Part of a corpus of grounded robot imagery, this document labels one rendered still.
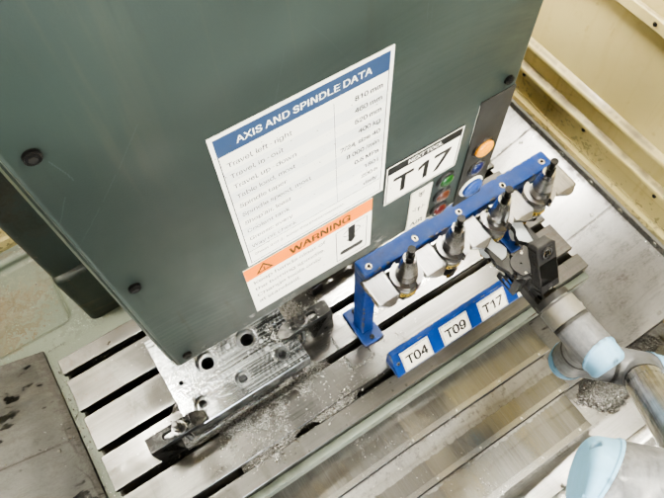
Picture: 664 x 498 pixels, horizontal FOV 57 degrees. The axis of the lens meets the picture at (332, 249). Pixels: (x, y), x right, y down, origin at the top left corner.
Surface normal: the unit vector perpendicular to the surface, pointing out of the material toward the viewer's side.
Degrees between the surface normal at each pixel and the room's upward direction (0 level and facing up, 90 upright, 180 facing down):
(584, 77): 90
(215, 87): 90
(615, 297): 24
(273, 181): 90
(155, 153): 90
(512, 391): 7
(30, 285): 0
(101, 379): 0
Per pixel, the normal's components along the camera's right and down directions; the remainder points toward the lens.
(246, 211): 0.54, 0.74
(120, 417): -0.03, -0.46
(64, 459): 0.32, -0.62
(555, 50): -0.84, 0.49
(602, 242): -0.36, -0.22
